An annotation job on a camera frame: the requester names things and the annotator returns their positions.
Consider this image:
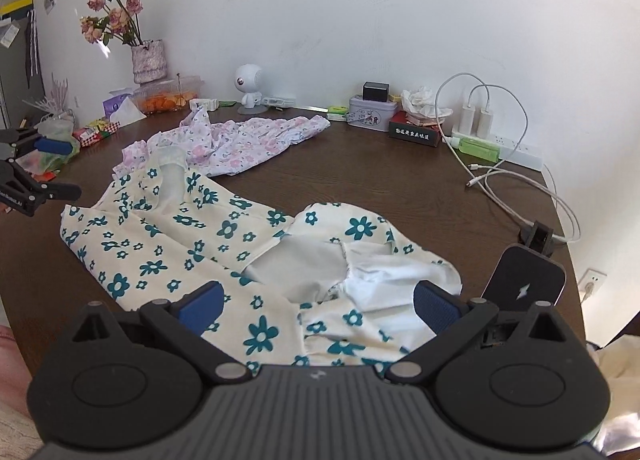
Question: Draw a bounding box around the white charger plug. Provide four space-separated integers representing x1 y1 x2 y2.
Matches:
477 106 496 139
459 102 479 136

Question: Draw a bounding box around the clear container with orange food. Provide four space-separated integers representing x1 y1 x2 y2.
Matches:
132 74 205 116

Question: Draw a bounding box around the white twig decoration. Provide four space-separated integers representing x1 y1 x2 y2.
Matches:
22 72 76 123

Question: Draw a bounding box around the pale textured vase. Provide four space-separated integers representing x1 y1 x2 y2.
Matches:
130 39 169 86

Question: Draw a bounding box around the dried rose bouquet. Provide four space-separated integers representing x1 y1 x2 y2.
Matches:
79 0 146 48

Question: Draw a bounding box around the cream teal-flower garment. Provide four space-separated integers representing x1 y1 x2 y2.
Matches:
60 147 464 377

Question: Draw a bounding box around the white plastic bag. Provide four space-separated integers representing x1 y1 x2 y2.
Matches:
584 334 640 422

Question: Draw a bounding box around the black power adapter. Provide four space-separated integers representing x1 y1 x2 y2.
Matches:
362 80 391 103

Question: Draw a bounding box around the printed metal tin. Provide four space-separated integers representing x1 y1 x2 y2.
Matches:
348 94 396 133

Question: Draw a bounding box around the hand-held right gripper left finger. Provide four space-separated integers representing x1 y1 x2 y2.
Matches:
70 281 253 385

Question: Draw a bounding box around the dark red printed box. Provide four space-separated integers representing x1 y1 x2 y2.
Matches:
388 110 444 149

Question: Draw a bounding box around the purple tissue pack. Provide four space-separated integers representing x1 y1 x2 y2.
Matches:
102 88 149 127

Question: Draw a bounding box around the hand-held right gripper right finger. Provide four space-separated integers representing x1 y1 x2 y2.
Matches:
385 281 571 385

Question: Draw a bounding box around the light green tube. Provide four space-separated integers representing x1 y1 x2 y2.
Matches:
442 136 501 163

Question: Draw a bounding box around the black wireless charger stand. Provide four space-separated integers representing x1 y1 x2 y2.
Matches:
479 220 569 314

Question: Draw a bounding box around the white wall socket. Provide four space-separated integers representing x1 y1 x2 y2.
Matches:
579 268 609 299

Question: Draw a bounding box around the white round robot figurine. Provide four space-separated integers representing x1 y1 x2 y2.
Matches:
234 62 269 116

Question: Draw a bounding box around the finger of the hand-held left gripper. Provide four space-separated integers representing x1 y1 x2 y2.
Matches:
0 159 82 202
0 128 75 159

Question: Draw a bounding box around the red checkered snack packet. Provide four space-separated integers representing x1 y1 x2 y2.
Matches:
72 120 124 147

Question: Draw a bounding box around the green plastic bag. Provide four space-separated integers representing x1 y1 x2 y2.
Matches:
15 119 81 177

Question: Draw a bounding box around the white power strip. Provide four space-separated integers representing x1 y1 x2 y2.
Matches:
452 129 544 172

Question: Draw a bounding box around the shiny plastic packaging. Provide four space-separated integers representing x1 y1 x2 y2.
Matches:
594 409 640 459

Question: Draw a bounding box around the person's pink clothing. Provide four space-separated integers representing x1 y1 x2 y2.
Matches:
0 324 42 460

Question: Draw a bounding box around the grey cabinet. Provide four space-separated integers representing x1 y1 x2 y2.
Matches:
0 0 47 131

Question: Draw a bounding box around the pink floral garment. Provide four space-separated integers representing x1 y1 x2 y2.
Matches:
112 104 332 179

